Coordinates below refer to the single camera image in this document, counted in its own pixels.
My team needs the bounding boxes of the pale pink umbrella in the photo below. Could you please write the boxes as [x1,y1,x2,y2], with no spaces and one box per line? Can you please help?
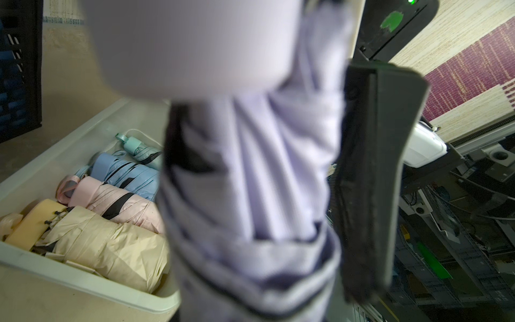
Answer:
[56,175,165,234]

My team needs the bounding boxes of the mint green umbrella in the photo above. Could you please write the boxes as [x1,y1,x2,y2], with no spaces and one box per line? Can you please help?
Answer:
[115,134,163,170]

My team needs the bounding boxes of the white plastic storage box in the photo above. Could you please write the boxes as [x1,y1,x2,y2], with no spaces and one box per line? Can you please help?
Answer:
[1,99,181,314]

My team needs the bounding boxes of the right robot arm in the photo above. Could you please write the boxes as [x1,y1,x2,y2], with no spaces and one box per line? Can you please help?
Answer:
[341,1,459,197]

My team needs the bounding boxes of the lilac umbrella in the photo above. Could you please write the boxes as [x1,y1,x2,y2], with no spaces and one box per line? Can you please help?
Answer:
[81,1,355,321]

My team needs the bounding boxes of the black mesh file holder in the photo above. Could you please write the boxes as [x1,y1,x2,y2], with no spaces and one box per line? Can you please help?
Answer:
[1,1,44,142]

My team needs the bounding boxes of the blue umbrella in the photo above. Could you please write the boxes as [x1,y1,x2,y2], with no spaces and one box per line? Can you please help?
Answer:
[79,152,159,201]

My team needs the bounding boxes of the beige umbrella wooden handle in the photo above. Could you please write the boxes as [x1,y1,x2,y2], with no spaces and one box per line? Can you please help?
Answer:
[1,199,170,293]

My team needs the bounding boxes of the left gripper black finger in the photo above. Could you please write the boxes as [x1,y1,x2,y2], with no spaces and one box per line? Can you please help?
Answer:
[331,62,429,303]

